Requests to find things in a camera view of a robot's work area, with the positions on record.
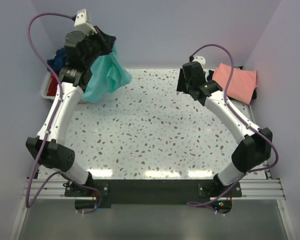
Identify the folded black t-shirt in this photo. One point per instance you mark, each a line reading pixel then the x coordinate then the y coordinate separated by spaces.
pixel 253 93

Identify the folded salmon pink t-shirt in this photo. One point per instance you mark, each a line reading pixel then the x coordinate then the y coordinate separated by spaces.
pixel 236 81

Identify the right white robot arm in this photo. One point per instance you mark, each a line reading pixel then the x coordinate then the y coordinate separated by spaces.
pixel 253 142

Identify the red t-shirt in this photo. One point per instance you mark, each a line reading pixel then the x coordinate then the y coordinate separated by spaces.
pixel 52 86

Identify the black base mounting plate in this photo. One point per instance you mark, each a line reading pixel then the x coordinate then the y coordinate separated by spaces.
pixel 142 192

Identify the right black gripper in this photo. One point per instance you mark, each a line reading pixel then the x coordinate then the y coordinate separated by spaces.
pixel 181 85

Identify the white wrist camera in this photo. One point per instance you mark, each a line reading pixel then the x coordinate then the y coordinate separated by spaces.
pixel 199 59
pixel 83 22

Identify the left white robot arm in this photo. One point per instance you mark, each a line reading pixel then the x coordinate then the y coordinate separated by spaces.
pixel 48 147

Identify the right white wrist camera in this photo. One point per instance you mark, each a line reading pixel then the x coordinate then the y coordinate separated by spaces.
pixel 199 59

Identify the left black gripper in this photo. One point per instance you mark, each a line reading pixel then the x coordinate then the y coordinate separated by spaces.
pixel 106 40

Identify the navy blue t-shirt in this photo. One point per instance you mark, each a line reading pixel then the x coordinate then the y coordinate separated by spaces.
pixel 58 61

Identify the white plastic laundry basket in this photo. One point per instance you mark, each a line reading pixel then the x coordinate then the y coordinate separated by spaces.
pixel 45 87

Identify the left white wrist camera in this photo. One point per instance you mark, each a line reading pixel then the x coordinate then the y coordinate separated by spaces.
pixel 83 22

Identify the teal t-shirt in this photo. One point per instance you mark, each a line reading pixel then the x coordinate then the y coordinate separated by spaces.
pixel 108 75

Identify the aluminium rail frame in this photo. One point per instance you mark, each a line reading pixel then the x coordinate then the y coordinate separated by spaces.
pixel 260 214

